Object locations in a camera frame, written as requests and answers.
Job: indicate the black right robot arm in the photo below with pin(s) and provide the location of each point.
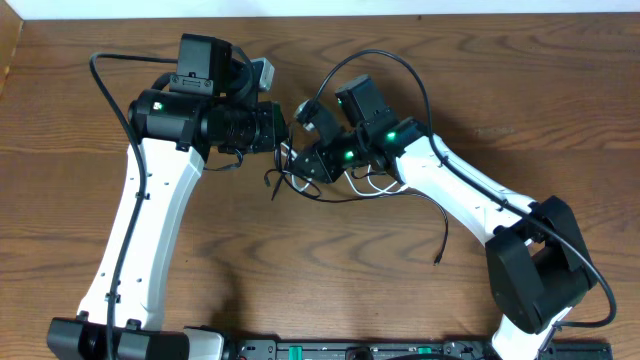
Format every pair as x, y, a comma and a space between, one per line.
536, 256

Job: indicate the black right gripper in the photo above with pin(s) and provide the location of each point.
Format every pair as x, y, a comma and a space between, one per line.
310, 164

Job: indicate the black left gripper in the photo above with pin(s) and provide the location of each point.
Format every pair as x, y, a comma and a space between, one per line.
278, 126

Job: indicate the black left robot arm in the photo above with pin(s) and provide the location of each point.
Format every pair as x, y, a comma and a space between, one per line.
212, 99

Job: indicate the brown cardboard panel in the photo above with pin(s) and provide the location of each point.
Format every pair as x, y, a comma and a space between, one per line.
11, 25

